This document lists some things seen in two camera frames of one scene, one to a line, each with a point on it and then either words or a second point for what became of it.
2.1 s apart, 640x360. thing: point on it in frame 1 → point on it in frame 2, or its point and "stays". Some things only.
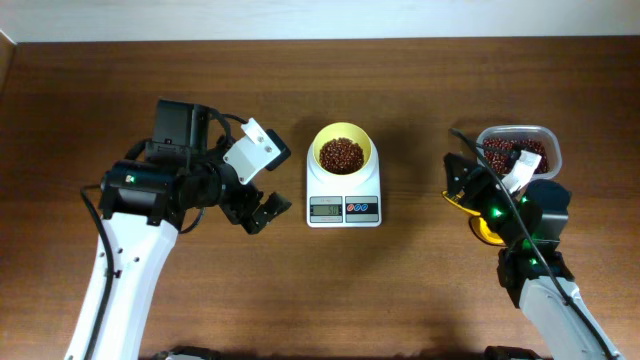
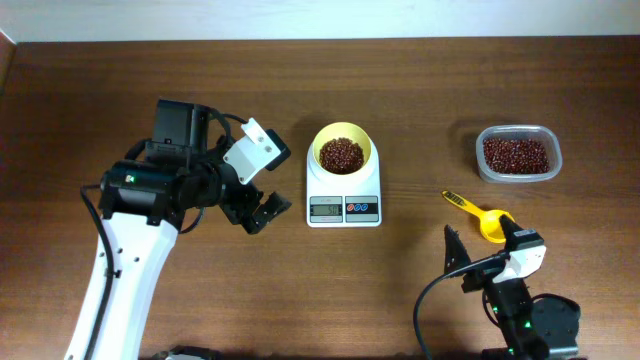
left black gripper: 245,207 stays
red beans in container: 497,162 stays
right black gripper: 463,176 → 484,278
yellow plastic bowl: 346,130 stays
